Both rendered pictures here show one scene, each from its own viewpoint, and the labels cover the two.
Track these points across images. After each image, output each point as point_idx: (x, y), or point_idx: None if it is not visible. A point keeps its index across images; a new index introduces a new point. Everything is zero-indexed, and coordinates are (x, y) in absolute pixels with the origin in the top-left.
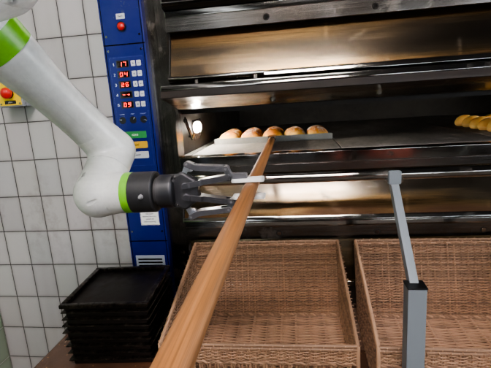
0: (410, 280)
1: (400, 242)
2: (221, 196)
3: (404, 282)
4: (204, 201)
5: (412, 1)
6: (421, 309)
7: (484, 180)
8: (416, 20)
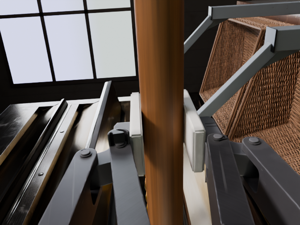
0: (267, 45)
1: (235, 89)
2: (210, 196)
3: (274, 44)
4: (249, 221)
5: (14, 224)
6: (295, 26)
7: (186, 166)
8: (36, 222)
